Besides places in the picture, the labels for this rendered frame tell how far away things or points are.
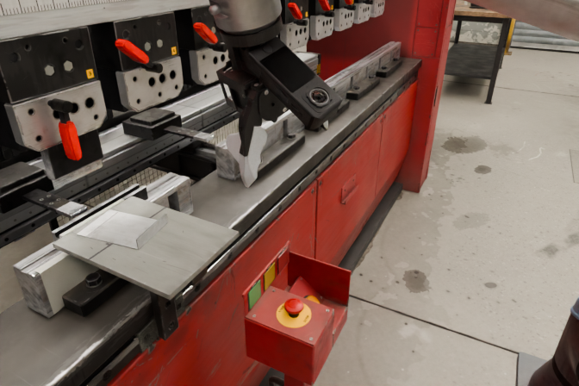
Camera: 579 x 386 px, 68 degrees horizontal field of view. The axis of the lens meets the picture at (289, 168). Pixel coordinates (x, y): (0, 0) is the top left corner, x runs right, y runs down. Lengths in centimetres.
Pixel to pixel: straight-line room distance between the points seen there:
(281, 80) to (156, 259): 39
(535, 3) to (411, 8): 214
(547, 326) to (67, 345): 191
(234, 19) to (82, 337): 59
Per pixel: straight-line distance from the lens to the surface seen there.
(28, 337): 88
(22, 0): 73
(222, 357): 121
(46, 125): 75
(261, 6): 47
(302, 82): 48
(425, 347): 198
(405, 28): 268
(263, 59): 49
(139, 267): 74
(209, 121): 148
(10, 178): 103
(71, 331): 86
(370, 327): 200
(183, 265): 72
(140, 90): 86
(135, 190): 95
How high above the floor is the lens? 145
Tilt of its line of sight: 27 degrees down
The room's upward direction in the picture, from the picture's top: straight up
